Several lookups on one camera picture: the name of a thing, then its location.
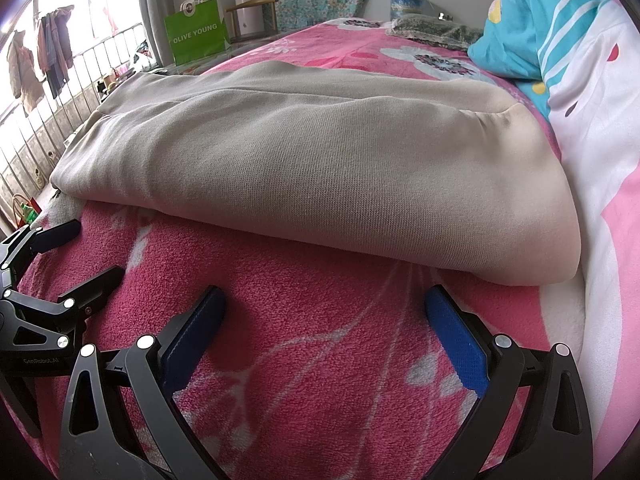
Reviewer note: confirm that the beige sweatshirt garment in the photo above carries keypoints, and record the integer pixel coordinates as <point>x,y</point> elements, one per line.
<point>452,174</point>

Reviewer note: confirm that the blue pink cartoon quilt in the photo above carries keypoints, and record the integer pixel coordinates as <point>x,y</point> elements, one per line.
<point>578,61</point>

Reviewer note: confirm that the green patterned pillow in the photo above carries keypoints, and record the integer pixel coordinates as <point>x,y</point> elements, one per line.
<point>435,32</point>

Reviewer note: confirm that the purple hanging garment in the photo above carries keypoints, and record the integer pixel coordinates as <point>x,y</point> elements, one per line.
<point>55,56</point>

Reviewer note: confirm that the tan hanging coat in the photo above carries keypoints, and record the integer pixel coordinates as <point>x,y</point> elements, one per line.
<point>24,83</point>

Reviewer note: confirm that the metal balcony railing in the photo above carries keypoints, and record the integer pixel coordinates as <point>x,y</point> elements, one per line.
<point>32,143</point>

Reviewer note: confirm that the wooden stand with pot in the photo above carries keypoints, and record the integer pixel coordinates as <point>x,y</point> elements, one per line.
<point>252,19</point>

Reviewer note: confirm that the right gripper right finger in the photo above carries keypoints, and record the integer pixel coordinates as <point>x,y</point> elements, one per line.
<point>553,439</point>

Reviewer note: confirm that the large blue water bottle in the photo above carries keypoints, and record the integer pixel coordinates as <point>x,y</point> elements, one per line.
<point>399,8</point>

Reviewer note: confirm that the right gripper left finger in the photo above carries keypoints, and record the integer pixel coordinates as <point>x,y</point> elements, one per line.
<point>98,440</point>

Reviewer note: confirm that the green paper shopping bag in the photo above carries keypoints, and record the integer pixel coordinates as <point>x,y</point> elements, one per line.
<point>196,31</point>

